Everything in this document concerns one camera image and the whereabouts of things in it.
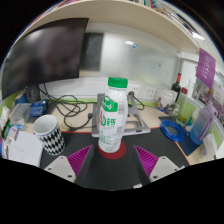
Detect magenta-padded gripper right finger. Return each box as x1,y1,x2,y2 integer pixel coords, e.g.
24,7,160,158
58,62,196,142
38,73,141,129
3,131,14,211
131,144,182,187

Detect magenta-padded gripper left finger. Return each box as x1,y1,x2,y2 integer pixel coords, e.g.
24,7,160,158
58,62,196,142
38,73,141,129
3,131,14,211
43,144,96,187

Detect white milk bottle green cap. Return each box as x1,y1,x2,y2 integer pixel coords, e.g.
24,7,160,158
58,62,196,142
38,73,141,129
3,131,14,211
97,76,129,154

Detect purple translucent water bottle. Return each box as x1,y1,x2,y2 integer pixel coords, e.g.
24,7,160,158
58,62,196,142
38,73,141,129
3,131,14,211
189,104,216,146

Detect dark blue desk mat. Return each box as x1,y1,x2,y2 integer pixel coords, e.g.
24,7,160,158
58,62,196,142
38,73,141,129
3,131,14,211
158,114,203,157

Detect black white patterned mug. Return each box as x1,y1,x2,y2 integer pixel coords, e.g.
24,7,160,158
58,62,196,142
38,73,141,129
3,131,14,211
33,114,66,157

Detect white handwritten paper sheet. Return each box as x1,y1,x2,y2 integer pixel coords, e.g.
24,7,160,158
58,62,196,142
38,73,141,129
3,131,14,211
6,129,44,168

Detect black desk mat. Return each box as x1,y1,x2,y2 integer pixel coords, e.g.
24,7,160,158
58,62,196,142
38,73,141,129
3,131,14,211
39,125,191,191

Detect grey metal laptop stand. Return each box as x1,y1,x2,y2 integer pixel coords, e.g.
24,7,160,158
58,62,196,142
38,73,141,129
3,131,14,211
90,92,152,138

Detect flat round red coaster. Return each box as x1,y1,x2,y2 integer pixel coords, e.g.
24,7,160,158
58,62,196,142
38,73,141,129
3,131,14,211
97,139,128,160

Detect white tissue pack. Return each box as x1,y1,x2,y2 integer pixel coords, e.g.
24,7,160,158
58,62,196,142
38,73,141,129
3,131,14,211
200,132,218,158

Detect translucent green cup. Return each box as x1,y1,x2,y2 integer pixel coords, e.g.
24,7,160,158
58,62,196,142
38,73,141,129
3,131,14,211
175,98,193,126

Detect small blue box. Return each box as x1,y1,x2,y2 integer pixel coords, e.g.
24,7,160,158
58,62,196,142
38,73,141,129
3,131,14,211
29,99,49,118

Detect white round jar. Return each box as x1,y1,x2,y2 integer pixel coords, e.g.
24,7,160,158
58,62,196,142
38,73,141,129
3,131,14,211
158,89,178,113

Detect clear plastic box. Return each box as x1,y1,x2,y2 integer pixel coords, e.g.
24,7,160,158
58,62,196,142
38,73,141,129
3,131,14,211
9,102,33,127

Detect stack of white tissues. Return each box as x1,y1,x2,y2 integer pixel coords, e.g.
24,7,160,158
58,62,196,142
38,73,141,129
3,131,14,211
0,106,10,129

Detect dark wine bottle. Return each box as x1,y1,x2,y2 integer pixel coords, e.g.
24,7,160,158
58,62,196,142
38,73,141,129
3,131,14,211
170,73,183,103

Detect printed photo poster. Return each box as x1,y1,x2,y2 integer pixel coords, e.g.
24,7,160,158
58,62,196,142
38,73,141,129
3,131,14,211
192,77,224,118

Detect purple hanging banner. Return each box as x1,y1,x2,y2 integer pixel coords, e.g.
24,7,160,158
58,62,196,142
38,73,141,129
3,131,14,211
194,48,217,89

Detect black computer monitor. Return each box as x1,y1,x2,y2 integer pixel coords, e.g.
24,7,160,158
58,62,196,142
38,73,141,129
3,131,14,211
0,17,90,103

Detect blue coiled cable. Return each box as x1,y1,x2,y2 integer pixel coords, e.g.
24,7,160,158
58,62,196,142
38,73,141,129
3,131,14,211
159,119,188,143

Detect black tangled desk cables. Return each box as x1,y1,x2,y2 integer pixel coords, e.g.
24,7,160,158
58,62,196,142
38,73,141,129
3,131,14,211
38,83,101,133

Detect white wall socket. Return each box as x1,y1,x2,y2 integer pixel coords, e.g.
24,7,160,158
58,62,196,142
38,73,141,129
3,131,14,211
143,85,158,101
128,83,143,98

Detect black plugged power cable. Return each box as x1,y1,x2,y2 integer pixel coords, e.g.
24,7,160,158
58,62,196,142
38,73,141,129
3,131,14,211
128,91,146,111

